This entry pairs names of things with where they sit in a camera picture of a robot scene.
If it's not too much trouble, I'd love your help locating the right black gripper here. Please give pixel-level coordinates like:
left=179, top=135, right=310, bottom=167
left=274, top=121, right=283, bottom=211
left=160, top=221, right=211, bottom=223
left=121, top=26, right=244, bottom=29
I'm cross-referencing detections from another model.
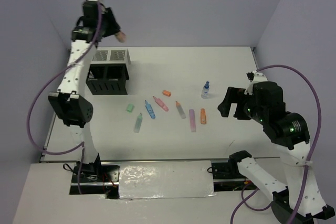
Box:
left=217, top=84, right=266, bottom=122

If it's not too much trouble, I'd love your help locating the pink cap bottle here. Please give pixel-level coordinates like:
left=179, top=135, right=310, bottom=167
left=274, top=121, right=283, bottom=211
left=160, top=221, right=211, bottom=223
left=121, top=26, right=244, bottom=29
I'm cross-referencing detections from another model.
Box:
left=114, top=31, right=127, bottom=43

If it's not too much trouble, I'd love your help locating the blue cap spray bottle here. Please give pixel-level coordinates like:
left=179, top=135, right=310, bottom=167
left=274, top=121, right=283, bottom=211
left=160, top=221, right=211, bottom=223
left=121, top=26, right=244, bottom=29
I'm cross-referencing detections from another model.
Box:
left=201, top=81, right=209, bottom=99

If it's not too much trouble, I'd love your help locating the orange tip grey highlighter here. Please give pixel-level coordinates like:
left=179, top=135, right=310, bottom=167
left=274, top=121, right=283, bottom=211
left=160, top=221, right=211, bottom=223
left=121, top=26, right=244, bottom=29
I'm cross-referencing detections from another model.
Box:
left=175, top=101, right=186, bottom=119

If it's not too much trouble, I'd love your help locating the orange marker cap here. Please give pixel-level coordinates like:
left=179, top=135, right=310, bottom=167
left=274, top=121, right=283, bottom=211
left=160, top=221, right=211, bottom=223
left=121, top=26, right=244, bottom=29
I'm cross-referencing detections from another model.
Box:
left=162, top=90, right=171, bottom=97

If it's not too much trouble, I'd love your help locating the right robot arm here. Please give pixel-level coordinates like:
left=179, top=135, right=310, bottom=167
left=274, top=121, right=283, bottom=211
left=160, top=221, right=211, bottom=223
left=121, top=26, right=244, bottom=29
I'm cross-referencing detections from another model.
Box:
left=217, top=71, right=335, bottom=223

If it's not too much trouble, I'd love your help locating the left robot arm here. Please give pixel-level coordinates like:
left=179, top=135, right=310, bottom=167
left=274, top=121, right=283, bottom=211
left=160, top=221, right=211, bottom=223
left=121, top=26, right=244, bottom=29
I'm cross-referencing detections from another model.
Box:
left=48, top=0, right=126, bottom=182

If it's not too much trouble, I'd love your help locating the grey mesh organizer box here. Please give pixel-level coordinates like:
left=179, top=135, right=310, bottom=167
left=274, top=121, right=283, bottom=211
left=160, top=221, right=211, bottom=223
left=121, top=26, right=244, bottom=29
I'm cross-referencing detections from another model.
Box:
left=91, top=48, right=131, bottom=65

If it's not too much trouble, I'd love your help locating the purple highlighter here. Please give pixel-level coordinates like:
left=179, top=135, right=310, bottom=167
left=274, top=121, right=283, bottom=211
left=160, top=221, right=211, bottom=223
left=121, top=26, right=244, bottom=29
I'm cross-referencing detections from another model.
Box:
left=189, top=109, right=196, bottom=132

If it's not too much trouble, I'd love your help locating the black slotted organizer box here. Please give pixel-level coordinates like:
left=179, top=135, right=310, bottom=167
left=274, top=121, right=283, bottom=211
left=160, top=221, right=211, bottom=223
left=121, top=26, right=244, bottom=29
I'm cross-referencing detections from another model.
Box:
left=86, top=64, right=129, bottom=95

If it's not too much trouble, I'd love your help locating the pink highlighter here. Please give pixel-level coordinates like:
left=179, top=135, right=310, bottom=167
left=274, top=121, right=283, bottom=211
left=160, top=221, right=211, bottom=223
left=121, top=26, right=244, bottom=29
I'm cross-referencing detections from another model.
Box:
left=153, top=96, right=169, bottom=112

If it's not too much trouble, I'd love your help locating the blue highlighter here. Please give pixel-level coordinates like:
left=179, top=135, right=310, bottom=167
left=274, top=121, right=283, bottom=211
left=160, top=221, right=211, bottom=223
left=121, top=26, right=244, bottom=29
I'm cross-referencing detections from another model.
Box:
left=145, top=100, right=156, bottom=119

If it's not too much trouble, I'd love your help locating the green marker cap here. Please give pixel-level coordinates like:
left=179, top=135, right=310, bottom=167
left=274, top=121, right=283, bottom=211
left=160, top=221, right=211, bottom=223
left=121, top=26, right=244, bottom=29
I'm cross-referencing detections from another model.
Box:
left=126, top=103, right=134, bottom=113

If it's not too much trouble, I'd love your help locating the green highlighter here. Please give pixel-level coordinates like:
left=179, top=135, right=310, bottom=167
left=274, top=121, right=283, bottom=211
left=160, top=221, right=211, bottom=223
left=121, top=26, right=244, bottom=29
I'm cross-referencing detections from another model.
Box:
left=133, top=113, right=143, bottom=133

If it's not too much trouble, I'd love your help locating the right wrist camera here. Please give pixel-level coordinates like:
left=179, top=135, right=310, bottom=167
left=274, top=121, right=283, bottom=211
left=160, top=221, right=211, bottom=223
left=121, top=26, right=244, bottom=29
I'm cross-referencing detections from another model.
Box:
left=246, top=70, right=267, bottom=83

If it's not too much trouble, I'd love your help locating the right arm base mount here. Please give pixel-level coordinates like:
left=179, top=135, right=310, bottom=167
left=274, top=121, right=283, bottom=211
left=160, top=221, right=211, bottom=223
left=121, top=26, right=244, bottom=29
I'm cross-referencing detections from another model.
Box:
left=207, top=162, right=256, bottom=192

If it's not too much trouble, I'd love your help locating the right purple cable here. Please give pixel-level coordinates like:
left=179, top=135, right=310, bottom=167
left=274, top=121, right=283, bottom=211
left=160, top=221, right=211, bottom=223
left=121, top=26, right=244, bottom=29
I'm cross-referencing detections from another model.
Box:
left=230, top=64, right=322, bottom=224

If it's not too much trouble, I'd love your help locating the purple cable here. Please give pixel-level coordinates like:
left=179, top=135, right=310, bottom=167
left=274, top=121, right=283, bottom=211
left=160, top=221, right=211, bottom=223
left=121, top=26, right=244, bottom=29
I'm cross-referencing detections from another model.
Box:
left=28, top=0, right=104, bottom=156
left=230, top=64, right=322, bottom=224

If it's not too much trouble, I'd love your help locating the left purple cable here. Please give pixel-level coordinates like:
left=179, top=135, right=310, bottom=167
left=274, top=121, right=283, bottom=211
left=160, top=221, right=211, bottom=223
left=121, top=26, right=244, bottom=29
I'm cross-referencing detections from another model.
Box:
left=28, top=0, right=104, bottom=156

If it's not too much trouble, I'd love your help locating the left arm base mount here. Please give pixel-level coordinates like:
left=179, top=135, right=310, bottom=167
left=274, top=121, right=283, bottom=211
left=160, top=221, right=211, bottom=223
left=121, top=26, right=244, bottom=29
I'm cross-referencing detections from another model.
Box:
left=63, top=164, right=120, bottom=199

